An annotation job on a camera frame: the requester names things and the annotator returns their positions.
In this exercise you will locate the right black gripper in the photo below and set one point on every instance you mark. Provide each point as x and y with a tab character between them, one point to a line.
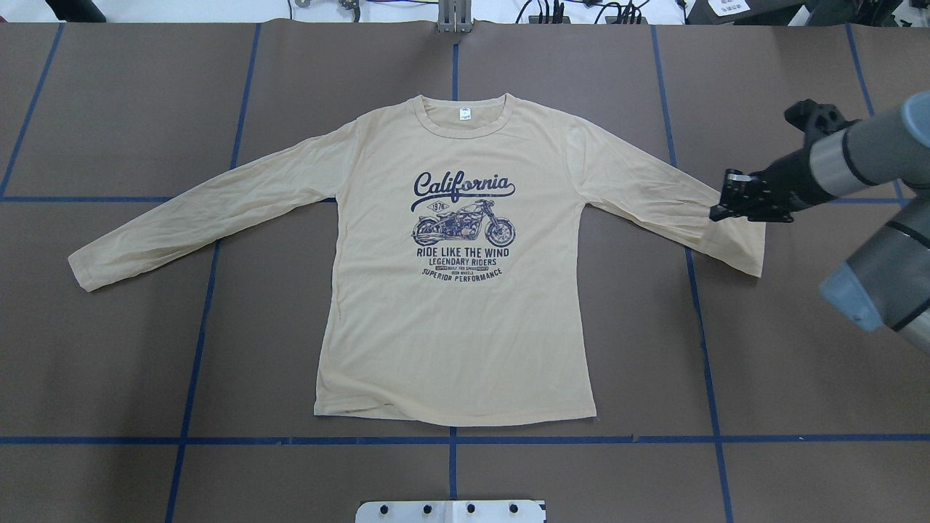
788	179

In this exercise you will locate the beige long-sleeve graphic shirt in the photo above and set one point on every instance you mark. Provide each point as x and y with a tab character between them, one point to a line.
454	284

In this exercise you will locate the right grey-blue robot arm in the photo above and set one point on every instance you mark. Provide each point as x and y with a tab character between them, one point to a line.
883	284

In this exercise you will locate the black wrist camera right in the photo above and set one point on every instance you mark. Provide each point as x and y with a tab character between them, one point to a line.
816	120

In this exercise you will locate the grey aluminium frame post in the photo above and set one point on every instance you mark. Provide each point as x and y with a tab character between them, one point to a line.
454	16

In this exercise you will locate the white metal base plate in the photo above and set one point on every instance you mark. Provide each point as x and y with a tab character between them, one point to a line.
519	510

